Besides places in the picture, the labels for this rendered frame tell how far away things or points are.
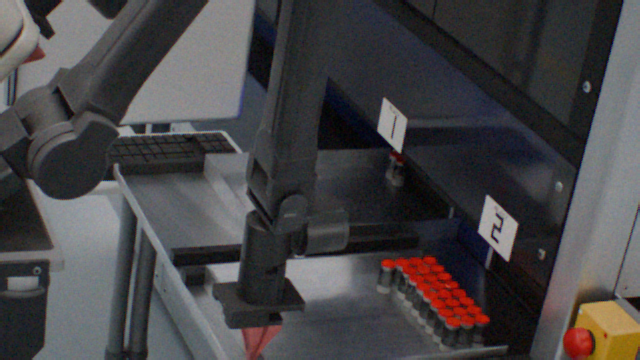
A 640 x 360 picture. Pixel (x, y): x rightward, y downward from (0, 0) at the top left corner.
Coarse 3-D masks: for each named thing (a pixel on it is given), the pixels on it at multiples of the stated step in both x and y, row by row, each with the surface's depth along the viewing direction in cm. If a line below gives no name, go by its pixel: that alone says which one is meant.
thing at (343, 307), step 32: (320, 256) 183; (352, 256) 185; (384, 256) 188; (416, 256) 190; (320, 288) 182; (352, 288) 183; (288, 320) 173; (320, 320) 174; (352, 320) 175; (384, 320) 177; (416, 320) 178; (288, 352) 166; (320, 352) 167; (352, 352) 168; (384, 352) 169; (416, 352) 171; (448, 352) 166; (480, 352) 168
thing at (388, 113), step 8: (384, 104) 206; (384, 112) 206; (392, 112) 204; (384, 120) 206; (392, 120) 204; (400, 120) 201; (384, 128) 206; (392, 128) 204; (400, 128) 202; (384, 136) 207; (400, 136) 202; (392, 144) 204; (400, 144) 202; (400, 152) 202
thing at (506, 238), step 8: (488, 200) 179; (488, 208) 179; (496, 208) 177; (488, 216) 179; (496, 216) 177; (504, 216) 175; (480, 224) 181; (488, 224) 179; (496, 224) 177; (504, 224) 175; (512, 224) 173; (480, 232) 181; (488, 232) 179; (496, 232) 177; (504, 232) 175; (512, 232) 173; (488, 240) 179; (504, 240) 175; (512, 240) 174; (496, 248) 177; (504, 248) 175; (504, 256) 175
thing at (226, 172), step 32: (224, 160) 210; (320, 160) 217; (352, 160) 220; (384, 160) 223; (224, 192) 201; (320, 192) 210; (352, 192) 212; (384, 192) 214; (352, 224) 201; (384, 224) 196; (416, 224) 199; (448, 224) 201
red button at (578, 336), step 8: (576, 328) 157; (568, 336) 157; (576, 336) 155; (584, 336) 155; (568, 344) 156; (576, 344) 155; (584, 344) 155; (568, 352) 157; (576, 352) 155; (584, 352) 155
